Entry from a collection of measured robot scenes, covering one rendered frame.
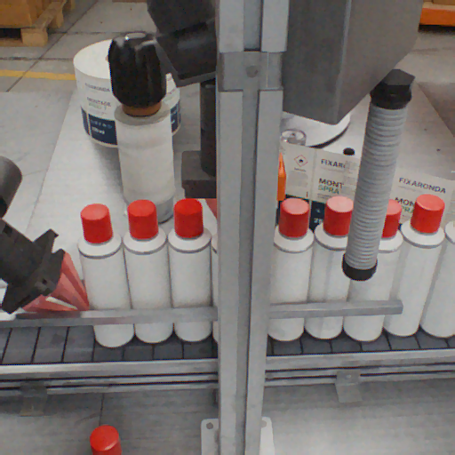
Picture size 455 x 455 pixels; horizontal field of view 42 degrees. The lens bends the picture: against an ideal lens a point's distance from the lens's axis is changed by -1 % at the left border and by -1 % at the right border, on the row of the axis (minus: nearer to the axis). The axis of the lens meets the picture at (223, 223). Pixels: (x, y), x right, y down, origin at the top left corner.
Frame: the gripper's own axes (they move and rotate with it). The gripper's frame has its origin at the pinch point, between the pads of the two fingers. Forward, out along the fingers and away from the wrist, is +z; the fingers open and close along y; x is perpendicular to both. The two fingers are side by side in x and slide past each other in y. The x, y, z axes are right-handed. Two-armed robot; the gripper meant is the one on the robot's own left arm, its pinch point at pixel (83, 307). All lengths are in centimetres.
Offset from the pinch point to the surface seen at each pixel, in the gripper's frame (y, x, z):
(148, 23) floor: 364, 67, 66
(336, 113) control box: -18.6, -41.6, -13.6
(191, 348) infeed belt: -3.2, -7.5, 12.5
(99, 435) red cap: -14.0, 2.2, 7.1
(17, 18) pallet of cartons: 326, 118, 2
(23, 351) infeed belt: -2.3, 9.6, -0.8
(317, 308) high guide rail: -4.8, -24.6, 15.5
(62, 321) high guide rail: -4.6, -0.4, -2.8
